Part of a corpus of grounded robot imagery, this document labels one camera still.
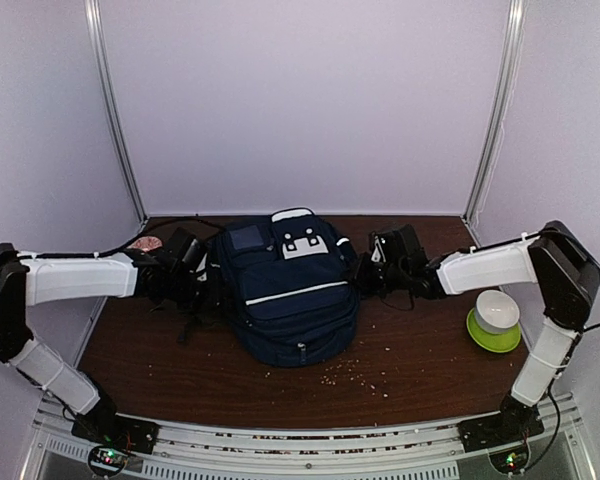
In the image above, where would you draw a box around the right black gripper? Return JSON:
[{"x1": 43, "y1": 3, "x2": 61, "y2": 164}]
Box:
[{"x1": 340, "y1": 252, "x2": 407, "y2": 299}]

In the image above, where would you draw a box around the navy blue student backpack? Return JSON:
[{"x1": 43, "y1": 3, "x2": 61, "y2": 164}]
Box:
[{"x1": 207, "y1": 207, "x2": 360, "y2": 368}]

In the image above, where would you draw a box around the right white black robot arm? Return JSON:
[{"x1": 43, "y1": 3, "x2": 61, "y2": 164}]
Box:
[{"x1": 348, "y1": 221, "x2": 600, "y2": 442}]

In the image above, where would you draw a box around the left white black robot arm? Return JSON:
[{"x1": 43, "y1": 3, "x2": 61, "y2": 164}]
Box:
[{"x1": 0, "y1": 228, "x2": 209, "y2": 444}]

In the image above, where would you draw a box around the red patterned small bowl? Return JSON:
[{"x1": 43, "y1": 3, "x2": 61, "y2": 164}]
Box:
[{"x1": 130, "y1": 235, "x2": 163, "y2": 252}]

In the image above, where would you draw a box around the white bowl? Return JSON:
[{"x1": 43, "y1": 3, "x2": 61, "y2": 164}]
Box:
[{"x1": 474, "y1": 290, "x2": 520, "y2": 335}]

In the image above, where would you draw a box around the lime green plate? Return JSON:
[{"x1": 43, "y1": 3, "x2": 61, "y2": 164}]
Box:
[{"x1": 466, "y1": 308, "x2": 521, "y2": 354}]

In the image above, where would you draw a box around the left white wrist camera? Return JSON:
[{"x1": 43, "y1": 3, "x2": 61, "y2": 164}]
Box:
[{"x1": 194, "y1": 253, "x2": 208, "y2": 282}]

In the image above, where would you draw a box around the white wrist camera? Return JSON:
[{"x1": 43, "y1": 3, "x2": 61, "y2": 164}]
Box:
[
  {"x1": 370, "y1": 233, "x2": 386, "y2": 263},
  {"x1": 194, "y1": 253, "x2": 208, "y2": 282}
]

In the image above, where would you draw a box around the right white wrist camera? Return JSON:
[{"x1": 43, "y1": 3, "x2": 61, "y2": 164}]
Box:
[{"x1": 370, "y1": 233, "x2": 386, "y2": 263}]

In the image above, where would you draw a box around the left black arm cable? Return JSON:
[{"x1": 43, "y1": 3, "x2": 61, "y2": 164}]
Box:
[{"x1": 14, "y1": 215, "x2": 229, "y2": 261}]

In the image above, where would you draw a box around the right aluminium frame post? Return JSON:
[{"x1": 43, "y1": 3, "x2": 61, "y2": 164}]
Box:
[{"x1": 464, "y1": 0, "x2": 527, "y2": 228}]

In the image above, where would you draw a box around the aluminium frame post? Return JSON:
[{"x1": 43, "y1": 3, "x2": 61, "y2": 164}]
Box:
[
  {"x1": 464, "y1": 0, "x2": 527, "y2": 228},
  {"x1": 84, "y1": 0, "x2": 148, "y2": 224}
]

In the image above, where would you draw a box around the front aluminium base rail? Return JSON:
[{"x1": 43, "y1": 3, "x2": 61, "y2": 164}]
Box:
[{"x1": 27, "y1": 394, "x2": 596, "y2": 480}]

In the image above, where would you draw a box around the left aluminium frame post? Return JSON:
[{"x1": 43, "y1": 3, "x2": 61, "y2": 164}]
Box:
[{"x1": 84, "y1": 0, "x2": 148, "y2": 224}]

